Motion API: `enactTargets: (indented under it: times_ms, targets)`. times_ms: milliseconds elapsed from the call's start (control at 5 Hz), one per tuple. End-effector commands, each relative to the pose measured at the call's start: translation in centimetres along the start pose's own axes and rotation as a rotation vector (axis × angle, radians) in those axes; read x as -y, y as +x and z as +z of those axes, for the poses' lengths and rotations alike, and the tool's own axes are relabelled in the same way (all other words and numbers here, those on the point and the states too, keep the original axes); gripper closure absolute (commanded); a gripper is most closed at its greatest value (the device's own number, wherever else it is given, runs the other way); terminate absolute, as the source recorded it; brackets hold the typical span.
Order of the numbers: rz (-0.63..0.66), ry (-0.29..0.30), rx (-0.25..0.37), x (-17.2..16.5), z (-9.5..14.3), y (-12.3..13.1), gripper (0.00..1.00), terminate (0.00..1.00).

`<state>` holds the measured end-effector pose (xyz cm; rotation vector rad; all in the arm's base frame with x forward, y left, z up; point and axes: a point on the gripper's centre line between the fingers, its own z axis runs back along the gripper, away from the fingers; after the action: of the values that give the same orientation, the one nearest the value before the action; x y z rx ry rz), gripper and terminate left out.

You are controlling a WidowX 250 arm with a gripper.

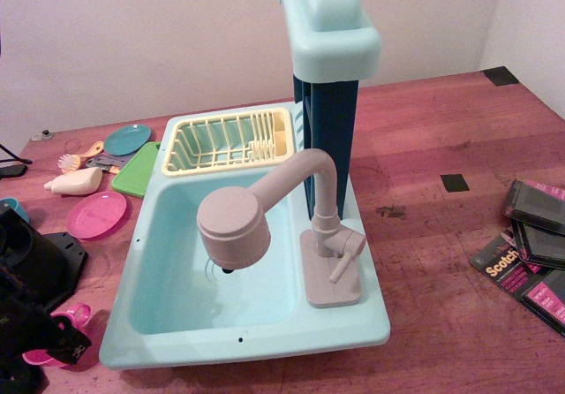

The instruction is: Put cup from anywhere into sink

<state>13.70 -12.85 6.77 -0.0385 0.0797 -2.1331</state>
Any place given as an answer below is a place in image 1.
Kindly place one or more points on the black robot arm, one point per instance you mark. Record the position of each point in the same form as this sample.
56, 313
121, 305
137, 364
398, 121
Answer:
38, 274

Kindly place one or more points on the light blue toy sink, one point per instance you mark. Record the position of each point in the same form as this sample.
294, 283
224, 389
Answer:
174, 307

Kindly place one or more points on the pink toy cup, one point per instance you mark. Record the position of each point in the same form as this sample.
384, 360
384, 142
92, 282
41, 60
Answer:
65, 345

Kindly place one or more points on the blue toy cup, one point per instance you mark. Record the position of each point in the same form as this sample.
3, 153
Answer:
16, 206

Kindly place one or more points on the beige toy faucet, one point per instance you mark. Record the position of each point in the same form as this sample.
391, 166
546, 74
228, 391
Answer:
233, 226

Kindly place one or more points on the yellow dish drying rack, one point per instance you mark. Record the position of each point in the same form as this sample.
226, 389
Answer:
238, 140

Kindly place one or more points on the green cutting board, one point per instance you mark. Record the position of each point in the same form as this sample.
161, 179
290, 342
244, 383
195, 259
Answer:
134, 177

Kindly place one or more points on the teal toy plate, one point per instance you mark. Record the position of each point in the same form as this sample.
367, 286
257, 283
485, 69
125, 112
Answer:
127, 139

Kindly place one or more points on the black tape patch centre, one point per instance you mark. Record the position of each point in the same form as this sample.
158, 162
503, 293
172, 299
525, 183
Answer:
454, 183

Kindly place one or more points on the grey toy spatula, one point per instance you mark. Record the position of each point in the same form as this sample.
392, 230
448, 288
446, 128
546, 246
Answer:
110, 163

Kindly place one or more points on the pink toy plate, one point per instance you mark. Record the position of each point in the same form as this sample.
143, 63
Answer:
96, 214

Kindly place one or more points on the cream toy soap bottle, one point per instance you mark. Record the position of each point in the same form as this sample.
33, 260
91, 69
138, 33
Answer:
78, 182

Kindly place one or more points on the orange toy dish brush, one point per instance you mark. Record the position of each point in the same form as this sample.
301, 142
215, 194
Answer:
72, 162

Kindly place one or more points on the Scotch tape package front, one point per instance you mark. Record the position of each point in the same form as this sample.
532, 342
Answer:
500, 262

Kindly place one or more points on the metal table bolt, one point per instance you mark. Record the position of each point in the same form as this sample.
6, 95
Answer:
43, 135

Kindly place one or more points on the black tape patch corner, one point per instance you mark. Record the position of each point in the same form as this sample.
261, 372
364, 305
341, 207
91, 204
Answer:
500, 76

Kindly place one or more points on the black package upper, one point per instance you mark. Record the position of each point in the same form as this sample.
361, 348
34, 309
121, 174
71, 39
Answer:
536, 204

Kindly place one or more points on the black package middle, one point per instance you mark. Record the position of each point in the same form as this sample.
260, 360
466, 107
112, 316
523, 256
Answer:
538, 246

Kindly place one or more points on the black tripod leg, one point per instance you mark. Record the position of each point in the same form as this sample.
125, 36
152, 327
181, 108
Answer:
14, 166

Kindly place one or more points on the black pink package lower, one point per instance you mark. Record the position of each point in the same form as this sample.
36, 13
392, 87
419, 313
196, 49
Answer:
546, 299

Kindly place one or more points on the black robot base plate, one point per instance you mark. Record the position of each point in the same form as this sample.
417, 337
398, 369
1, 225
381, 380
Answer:
65, 271

